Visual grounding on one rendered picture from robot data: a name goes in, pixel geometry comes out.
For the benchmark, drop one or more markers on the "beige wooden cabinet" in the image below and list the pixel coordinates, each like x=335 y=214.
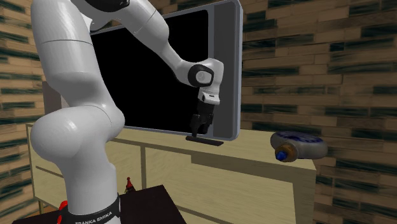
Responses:
x=232 y=186

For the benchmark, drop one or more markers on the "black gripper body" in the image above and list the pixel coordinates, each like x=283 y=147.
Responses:
x=204 y=109

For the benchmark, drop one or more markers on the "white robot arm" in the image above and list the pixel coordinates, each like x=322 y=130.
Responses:
x=74 y=102

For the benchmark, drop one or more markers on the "grey framed flat television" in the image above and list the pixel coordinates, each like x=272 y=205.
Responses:
x=145 y=83

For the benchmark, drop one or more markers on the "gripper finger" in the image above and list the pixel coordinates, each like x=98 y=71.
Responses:
x=195 y=124
x=208 y=124

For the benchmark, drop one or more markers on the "grey flask with blue cap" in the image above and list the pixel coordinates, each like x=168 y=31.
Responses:
x=305 y=145

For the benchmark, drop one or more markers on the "dark robot stand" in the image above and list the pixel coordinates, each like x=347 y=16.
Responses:
x=149 y=208

